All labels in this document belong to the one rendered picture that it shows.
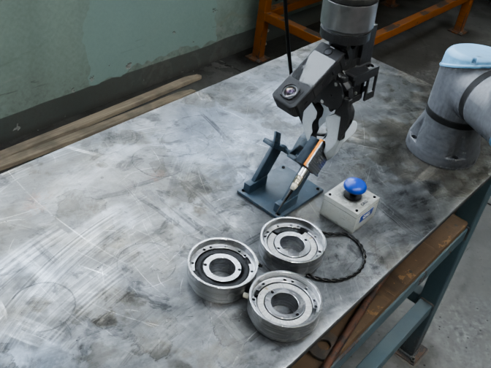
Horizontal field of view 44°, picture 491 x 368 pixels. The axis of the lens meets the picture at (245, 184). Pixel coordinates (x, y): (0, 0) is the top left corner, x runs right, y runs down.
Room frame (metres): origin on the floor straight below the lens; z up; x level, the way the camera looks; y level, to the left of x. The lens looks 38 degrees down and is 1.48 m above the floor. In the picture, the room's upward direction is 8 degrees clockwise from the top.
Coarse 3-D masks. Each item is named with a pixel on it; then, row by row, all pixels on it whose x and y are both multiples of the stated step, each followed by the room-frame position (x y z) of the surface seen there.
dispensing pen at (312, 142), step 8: (312, 136) 0.81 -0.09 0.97; (312, 144) 0.80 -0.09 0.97; (304, 152) 0.79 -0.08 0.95; (296, 160) 0.78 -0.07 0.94; (304, 160) 0.78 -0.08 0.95; (304, 168) 0.78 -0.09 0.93; (296, 176) 0.77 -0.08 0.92; (304, 176) 0.77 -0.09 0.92; (296, 184) 0.76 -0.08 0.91; (288, 192) 0.76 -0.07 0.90; (280, 208) 0.74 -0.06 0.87
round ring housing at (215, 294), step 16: (208, 240) 0.68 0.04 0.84; (224, 240) 0.69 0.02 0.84; (192, 256) 0.65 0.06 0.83; (224, 256) 0.66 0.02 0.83; (192, 272) 0.61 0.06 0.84; (208, 272) 0.62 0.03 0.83; (256, 272) 0.63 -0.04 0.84; (208, 288) 0.59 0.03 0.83; (224, 288) 0.59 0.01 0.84; (240, 288) 0.60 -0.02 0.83
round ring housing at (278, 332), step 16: (272, 272) 0.63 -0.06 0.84; (288, 272) 0.64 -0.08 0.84; (256, 288) 0.61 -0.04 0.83; (288, 288) 0.61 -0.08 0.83; (304, 288) 0.62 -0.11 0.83; (272, 304) 0.60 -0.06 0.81; (288, 304) 0.61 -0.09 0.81; (304, 304) 0.59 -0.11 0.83; (320, 304) 0.58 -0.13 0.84; (256, 320) 0.55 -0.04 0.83; (288, 320) 0.56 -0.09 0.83; (272, 336) 0.54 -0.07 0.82; (288, 336) 0.54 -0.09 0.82; (304, 336) 0.54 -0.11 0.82
